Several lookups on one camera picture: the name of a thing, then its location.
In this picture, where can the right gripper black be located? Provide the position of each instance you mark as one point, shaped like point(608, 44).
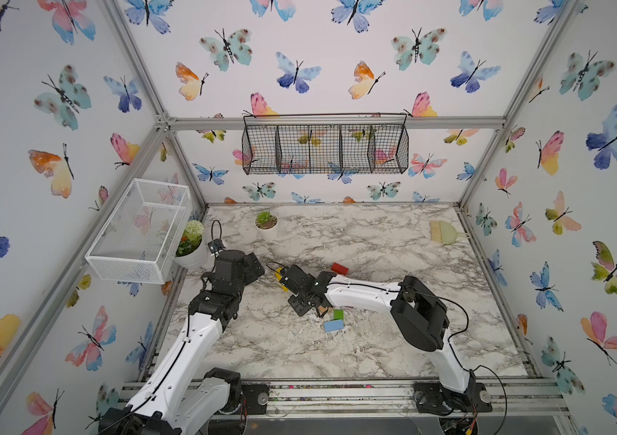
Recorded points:
point(296, 309)

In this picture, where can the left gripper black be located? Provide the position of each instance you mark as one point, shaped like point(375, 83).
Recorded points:
point(250, 273)

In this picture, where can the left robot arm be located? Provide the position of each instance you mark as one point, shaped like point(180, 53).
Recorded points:
point(162, 406)

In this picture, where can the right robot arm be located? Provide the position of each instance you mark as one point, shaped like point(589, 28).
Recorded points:
point(420, 316)

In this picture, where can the red block far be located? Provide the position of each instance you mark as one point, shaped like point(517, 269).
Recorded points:
point(339, 269)

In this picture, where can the blue block right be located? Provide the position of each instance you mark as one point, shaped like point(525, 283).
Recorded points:
point(334, 326)

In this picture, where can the small potted succulent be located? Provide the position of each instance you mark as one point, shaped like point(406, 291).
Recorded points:
point(267, 225)

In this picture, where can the white pot flowering plant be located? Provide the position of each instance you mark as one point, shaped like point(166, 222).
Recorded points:
point(191, 252)

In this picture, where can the green hand brush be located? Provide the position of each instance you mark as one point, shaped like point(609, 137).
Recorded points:
point(445, 233)

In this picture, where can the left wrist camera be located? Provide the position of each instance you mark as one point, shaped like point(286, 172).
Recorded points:
point(216, 246)

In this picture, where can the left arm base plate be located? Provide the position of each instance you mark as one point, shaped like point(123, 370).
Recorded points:
point(254, 398)

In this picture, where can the white mesh wall basket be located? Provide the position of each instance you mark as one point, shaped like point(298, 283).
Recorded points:
point(140, 237)

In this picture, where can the black wire wall basket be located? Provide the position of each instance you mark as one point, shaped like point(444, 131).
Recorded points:
point(325, 144)

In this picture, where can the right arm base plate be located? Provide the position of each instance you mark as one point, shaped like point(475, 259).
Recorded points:
point(433, 398)

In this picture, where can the aluminium front rail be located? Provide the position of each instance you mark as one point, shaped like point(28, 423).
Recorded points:
point(511, 397)

